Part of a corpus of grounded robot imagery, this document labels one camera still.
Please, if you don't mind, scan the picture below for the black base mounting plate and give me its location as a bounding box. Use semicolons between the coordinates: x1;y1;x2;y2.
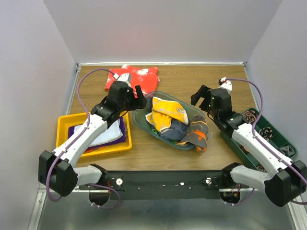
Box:
79;165;250;201

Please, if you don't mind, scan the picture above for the grey orange towel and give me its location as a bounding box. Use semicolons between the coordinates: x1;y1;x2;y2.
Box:
177;115;209;153

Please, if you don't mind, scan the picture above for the dark blue towel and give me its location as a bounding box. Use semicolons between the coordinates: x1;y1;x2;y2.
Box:
160;119;188;142

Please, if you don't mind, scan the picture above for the rolled brown sock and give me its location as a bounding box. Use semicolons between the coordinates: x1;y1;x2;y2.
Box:
256;163;267;173

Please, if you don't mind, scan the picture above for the red white folded towel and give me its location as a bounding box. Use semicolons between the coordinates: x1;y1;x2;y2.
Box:
104;64;160;95

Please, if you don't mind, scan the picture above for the grey rolled sock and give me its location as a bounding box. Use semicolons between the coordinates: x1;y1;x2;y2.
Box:
279;145;295;157

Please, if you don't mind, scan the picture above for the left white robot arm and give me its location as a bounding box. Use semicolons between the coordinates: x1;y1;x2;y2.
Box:
38;81;147;201

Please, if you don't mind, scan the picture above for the teal plastic basket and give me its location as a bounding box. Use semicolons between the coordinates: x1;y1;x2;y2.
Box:
132;91;204;150

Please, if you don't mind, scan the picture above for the green divided organizer box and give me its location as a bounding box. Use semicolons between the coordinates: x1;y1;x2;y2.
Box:
220;116;297;170

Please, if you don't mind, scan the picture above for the yellow plastic tray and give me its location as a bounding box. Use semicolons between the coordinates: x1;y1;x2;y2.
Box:
56;113;132;159

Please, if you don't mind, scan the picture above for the rolled patterned sock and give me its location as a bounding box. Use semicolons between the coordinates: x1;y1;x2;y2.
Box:
259;126;273;141
242;110;258;123

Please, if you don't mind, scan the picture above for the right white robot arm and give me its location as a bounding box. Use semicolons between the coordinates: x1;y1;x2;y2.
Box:
191;85;307;207

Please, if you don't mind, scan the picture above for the yellow grey duck towel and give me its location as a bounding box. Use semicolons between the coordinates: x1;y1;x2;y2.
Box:
145;96;189;133

